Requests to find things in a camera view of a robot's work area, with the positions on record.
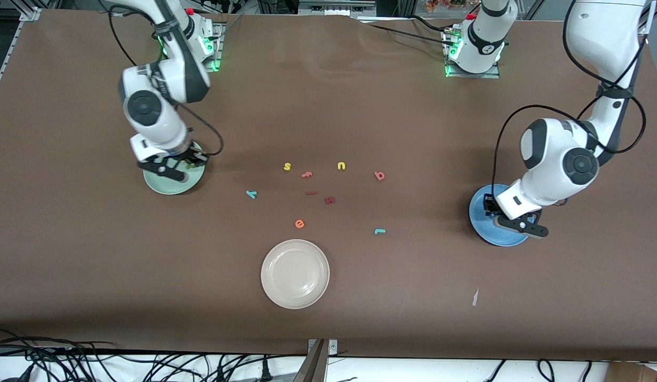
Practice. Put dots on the light green plate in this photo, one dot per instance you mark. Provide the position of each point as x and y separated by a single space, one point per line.
169 187

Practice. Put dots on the aluminium corner bracket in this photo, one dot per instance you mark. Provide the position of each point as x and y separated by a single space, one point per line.
31 14

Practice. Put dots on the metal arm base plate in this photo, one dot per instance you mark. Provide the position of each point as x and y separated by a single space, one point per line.
218 48
471 75

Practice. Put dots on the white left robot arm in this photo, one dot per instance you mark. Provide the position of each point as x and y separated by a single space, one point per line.
551 159

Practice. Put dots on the white paper scrap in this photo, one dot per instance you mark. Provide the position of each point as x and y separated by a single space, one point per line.
475 297

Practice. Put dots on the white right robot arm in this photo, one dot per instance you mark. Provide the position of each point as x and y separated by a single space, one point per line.
153 122

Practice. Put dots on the metal table edge bracket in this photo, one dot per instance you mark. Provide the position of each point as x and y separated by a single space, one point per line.
313 366

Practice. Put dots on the orange artificial flowers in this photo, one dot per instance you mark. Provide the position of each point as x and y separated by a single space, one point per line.
445 4

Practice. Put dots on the grey metal device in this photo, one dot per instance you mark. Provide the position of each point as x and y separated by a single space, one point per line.
333 8

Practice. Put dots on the blue plate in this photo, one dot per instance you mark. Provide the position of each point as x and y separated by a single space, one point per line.
475 217

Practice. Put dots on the cardboard box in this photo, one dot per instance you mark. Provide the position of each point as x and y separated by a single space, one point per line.
625 374

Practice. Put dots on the beige plate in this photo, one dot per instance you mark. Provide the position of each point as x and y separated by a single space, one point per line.
295 274

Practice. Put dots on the aluminium table edge rail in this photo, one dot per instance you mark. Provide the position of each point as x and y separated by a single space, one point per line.
8 58

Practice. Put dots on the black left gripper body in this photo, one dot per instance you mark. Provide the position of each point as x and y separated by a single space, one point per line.
489 204

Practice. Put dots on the black power plug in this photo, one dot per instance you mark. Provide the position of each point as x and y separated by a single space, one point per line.
265 371

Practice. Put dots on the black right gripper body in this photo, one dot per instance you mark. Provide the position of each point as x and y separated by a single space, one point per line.
189 156

